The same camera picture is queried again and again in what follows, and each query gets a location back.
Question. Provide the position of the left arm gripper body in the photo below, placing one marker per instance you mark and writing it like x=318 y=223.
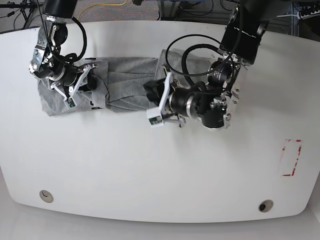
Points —
x=169 y=116

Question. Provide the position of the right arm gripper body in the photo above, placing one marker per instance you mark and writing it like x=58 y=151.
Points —
x=70 y=81

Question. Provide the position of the grey HUGO T-shirt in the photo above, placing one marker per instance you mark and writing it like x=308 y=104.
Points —
x=120 y=84

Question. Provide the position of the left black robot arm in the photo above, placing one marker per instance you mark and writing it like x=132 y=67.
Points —
x=211 y=96

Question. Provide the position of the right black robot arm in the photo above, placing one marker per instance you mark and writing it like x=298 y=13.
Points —
x=47 y=62

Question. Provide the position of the black tripod stand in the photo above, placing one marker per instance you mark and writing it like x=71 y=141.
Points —
x=20 y=8

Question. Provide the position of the red tape rectangle marking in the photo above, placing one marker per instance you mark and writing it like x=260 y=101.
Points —
x=289 y=157

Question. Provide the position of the white power strip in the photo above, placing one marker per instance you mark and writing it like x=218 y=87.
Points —
x=309 y=12

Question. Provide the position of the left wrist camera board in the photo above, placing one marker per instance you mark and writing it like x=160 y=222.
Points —
x=155 y=117

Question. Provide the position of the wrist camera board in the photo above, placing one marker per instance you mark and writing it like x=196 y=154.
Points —
x=155 y=117
x=70 y=103

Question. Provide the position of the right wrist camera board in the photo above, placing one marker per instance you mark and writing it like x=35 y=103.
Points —
x=70 y=103

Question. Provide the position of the aluminium frame rail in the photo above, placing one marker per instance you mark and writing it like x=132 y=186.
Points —
x=168 y=9

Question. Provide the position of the right table cable grommet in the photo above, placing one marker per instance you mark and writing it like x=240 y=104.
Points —
x=265 y=206

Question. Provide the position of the table cable grommet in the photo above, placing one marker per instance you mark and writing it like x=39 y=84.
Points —
x=265 y=206
x=46 y=196

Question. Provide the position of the left table cable grommet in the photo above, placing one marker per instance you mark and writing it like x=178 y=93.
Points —
x=46 y=196

